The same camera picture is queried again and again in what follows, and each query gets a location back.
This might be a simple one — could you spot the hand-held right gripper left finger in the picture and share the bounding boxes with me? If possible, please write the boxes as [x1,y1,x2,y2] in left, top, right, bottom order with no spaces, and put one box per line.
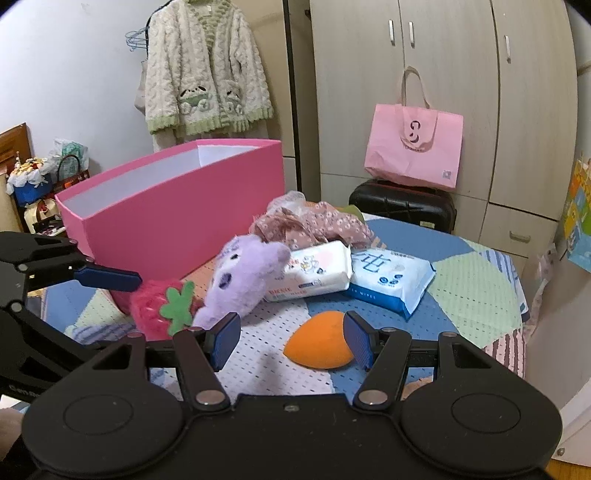
[92,312,242,414]

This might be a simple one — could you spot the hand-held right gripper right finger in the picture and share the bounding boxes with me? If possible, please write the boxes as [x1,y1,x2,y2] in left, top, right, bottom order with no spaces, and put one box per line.
[344,311,497,412]

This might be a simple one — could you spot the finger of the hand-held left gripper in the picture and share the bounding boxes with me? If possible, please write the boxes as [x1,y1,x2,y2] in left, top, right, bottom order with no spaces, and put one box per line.
[0,299,127,377]
[0,232,142,293]

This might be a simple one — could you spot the orange makeup sponge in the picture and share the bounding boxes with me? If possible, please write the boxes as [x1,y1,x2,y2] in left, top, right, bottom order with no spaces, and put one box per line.
[283,311,355,369]

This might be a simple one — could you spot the pink strawberry plush toy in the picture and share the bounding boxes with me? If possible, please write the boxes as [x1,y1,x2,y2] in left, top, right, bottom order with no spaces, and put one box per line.
[129,278,206,337]

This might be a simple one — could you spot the purple plush toy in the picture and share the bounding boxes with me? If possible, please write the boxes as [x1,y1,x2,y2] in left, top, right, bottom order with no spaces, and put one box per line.
[191,234,291,328]

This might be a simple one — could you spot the blue wet wipes pack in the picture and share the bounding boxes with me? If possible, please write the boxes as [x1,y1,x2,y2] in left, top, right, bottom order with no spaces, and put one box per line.
[346,249,437,322]

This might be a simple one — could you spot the white wet wipes pack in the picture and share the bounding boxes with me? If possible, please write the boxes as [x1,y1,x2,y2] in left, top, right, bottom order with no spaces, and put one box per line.
[263,240,354,303]

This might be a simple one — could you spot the pink cardboard box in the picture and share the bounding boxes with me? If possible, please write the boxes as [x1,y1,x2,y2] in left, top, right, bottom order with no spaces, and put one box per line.
[54,140,283,317]

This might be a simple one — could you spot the pink floral cloth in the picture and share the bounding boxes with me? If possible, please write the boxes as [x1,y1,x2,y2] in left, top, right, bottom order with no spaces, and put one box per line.
[249,200,375,252]

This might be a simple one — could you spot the cream bag with brown bow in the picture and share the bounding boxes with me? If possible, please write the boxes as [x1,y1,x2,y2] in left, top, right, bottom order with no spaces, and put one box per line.
[23,198,63,232]

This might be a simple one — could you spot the patchwork blanket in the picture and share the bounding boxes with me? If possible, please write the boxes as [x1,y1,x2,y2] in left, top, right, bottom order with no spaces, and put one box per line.
[28,212,527,402]

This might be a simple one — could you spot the flower bouquet in blue wrap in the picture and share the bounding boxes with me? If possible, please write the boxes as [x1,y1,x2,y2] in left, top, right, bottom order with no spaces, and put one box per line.
[7,156,58,206]

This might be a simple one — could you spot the white plastic bag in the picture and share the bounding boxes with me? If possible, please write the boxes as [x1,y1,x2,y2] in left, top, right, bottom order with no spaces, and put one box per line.
[48,138,89,174]

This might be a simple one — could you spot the black suitcase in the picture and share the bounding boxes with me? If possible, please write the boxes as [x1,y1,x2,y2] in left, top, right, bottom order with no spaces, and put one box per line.
[348,179,458,234]

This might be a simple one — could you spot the white fleece pants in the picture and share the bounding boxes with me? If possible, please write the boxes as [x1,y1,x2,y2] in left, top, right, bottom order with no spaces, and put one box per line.
[151,127,204,153]

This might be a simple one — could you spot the crumpled pale plastic bag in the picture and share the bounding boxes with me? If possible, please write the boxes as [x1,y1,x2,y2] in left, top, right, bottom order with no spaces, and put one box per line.
[268,191,306,215]

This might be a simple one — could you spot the wooden headboard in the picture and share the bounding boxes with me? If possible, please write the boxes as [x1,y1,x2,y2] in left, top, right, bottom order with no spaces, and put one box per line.
[0,122,33,232]

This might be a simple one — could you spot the pale pink hanging cloth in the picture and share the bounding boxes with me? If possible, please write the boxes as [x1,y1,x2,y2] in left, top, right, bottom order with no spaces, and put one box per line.
[530,244,561,333]

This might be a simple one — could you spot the beige cloth bag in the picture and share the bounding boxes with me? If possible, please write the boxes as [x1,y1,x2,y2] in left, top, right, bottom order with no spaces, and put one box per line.
[133,58,149,112]

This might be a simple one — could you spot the pink tote bag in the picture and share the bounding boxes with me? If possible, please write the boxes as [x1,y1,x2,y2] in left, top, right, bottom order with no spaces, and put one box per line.
[364,66,464,192]

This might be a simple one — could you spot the white green fleece cardigan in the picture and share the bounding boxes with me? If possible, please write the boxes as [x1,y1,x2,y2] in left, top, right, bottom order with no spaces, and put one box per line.
[144,0,273,137]

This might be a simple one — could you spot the beige wooden wardrobe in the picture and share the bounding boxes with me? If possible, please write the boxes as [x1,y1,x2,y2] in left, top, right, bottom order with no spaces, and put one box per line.
[309,0,580,259]

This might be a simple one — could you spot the brown gift bag black handle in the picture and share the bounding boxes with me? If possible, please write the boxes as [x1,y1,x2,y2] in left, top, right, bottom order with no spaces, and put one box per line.
[54,154,90,195]

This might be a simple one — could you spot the blue wire hangers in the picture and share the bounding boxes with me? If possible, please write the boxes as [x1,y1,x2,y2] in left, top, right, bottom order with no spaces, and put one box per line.
[126,25,151,54]

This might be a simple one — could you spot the colourful wall poster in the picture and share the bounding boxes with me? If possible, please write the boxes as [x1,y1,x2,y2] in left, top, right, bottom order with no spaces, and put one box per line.
[561,157,591,273]

